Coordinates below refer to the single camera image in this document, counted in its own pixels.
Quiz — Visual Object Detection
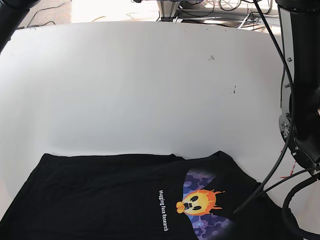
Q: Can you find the black t-shirt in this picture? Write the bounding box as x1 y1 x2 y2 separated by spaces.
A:
0 151 296 240

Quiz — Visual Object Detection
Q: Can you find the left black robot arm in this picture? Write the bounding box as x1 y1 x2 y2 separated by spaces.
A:
276 0 320 175

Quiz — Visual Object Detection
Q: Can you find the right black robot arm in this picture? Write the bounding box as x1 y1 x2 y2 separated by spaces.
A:
0 0 40 52

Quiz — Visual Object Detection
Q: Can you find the red tape rectangle marking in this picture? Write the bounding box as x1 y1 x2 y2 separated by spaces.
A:
279 150 297 180

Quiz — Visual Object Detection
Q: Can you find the aluminium frame stand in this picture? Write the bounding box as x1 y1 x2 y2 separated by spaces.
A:
156 0 182 22

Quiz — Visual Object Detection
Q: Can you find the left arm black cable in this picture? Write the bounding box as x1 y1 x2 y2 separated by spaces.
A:
232 0 320 240

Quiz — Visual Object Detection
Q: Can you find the black coiled cable bundle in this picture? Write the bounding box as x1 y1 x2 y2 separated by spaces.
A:
217 0 273 15

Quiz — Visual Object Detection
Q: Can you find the black floor cable left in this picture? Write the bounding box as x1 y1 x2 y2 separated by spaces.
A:
27 0 70 28

